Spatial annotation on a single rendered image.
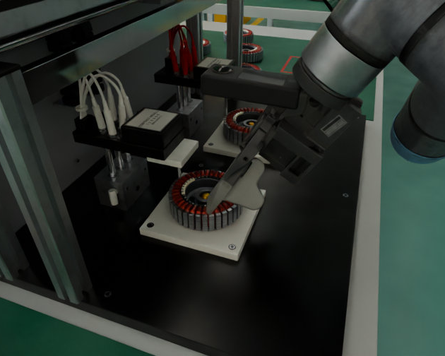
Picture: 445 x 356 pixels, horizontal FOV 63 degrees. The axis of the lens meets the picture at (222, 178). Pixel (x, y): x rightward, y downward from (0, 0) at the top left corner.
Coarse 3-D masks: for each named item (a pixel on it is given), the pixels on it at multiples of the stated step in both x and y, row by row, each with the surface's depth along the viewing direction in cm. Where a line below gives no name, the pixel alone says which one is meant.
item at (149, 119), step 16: (144, 112) 52; (160, 112) 52; (176, 112) 52; (96, 128) 53; (128, 128) 49; (144, 128) 48; (160, 128) 48; (176, 128) 51; (96, 144) 52; (112, 144) 51; (128, 144) 50; (144, 144) 49; (160, 144) 48; (176, 144) 52; (192, 144) 53; (112, 160) 55; (128, 160) 59; (160, 160) 50; (176, 160) 49; (112, 176) 56
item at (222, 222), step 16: (192, 176) 57; (208, 176) 57; (176, 192) 54; (192, 192) 57; (208, 192) 56; (176, 208) 52; (192, 208) 51; (224, 208) 51; (240, 208) 54; (192, 224) 51; (208, 224) 52; (224, 224) 52
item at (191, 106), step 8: (176, 104) 77; (192, 104) 77; (200, 104) 78; (184, 112) 74; (192, 112) 75; (200, 112) 79; (184, 120) 74; (192, 120) 75; (200, 120) 80; (192, 128) 76
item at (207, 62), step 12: (204, 60) 70; (216, 60) 70; (228, 60) 70; (156, 72) 71; (168, 72) 71; (180, 72) 71; (180, 84) 70; (192, 84) 69; (180, 96) 73; (180, 108) 74
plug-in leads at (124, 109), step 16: (80, 80) 48; (96, 80) 47; (80, 96) 50; (112, 96) 52; (80, 112) 51; (96, 112) 50; (112, 112) 53; (128, 112) 53; (80, 128) 52; (112, 128) 50
